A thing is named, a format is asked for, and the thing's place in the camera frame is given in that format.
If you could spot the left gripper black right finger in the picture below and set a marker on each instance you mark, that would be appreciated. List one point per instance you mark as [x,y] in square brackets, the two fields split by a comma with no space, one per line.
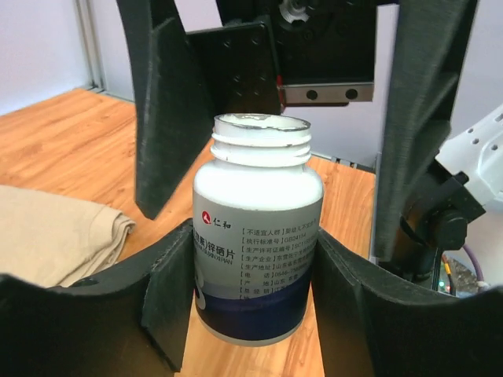
[372,323]

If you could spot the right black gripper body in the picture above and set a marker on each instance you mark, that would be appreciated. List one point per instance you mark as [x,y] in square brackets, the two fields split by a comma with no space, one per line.
[271,55]

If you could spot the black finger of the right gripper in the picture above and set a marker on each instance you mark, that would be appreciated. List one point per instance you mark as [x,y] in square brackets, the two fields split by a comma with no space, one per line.
[173,106]
[430,44]

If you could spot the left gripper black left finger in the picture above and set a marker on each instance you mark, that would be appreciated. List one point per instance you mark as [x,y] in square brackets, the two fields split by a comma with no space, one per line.
[128,320]

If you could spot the white capped pill bottle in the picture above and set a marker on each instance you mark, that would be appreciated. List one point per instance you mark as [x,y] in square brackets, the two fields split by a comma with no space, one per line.
[256,214]

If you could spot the left aluminium frame post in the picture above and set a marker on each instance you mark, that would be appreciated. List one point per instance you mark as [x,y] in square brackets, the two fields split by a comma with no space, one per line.
[91,45]

